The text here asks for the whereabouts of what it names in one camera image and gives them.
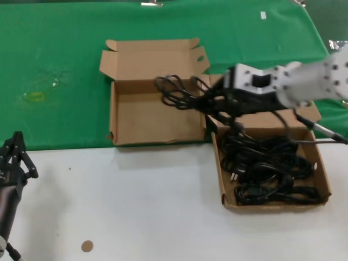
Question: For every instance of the round cardboard disc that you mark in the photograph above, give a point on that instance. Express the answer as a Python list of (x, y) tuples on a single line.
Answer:
[(87, 246)]

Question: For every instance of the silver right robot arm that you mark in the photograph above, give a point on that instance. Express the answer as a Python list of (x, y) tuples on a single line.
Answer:
[(307, 79)]

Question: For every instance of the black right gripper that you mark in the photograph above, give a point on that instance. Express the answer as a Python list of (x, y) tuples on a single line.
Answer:
[(250, 104)]

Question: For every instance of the open cardboard box with torn rim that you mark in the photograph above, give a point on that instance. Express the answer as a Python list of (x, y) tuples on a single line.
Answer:
[(152, 125)]

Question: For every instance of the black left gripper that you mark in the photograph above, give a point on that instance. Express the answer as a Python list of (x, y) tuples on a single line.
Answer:
[(11, 190)]

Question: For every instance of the white tape strip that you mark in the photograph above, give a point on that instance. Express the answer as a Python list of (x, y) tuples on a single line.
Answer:
[(263, 15)]

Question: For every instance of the crumpled silver foil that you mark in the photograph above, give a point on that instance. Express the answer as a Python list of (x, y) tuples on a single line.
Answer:
[(335, 44)]

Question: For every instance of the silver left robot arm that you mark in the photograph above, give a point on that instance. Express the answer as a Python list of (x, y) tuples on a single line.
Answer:
[(1, 242)]

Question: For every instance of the green tablecloth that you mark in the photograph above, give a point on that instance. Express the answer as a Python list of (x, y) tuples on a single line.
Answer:
[(68, 54)]

